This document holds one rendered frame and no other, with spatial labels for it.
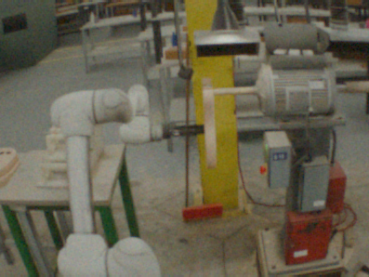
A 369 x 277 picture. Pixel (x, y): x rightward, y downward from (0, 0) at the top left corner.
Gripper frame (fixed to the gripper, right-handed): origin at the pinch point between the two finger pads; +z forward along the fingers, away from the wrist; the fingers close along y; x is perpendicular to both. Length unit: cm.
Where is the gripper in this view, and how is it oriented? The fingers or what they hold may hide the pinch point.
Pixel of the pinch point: (204, 128)
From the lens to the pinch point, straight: 218.8
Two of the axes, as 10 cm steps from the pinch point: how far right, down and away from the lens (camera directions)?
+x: -0.7, -9.6, -2.5
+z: 10.0, -0.6, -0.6
